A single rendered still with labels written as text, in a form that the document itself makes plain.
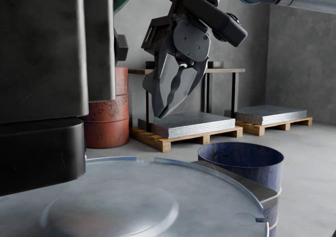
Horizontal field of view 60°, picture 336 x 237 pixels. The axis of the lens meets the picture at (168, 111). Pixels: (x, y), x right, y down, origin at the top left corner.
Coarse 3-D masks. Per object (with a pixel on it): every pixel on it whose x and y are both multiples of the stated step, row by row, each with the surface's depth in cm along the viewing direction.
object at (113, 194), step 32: (96, 160) 42; (128, 160) 43; (160, 160) 42; (32, 192) 32; (64, 192) 32; (96, 192) 31; (128, 192) 31; (160, 192) 31; (192, 192) 32; (224, 192) 32; (0, 224) 26; (32, 224) 26; (64, 224) 25; (96, 224) 25; (128, 224) 25; (160, 224) 25; (192, 224) 26; (224, 224) 26; (256, 224) 26
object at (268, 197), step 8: (200, 160) 43; (216, 168) 40; (232, 176) 37; (240, 176) 37; (248, 184) 35; (256, 184) 35; (256, 192) 33; (264, 192) 33; (272, 192) 33; (264, 200) 31; (272, 200) 31; (264, 208) 31
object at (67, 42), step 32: (0, 0) 15; (32, 0) 16; (64, 0) 17; (96, 0) 20; (0, 32) 15; (32, 32) 16; (64, 32) 17; (96, 32) 20; (0, 64) 15; (32, 64) 16; (64, 64) 17; (96, 64) 21; (0, 96) 16; (32, 96) 16; (64, 96) 17; (96, 96) 21
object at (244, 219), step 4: (236, 216) 27; (240, 216) 27; (244, 216) 27; (248, 216) 27; (252, 216) 27; (236, 220) 26; (240, 220) 26; (244, 220) 26; (248, 220) 26; (252, 220) 26; (244, 224) 26; (248, 224) 26; (252, 224) 26
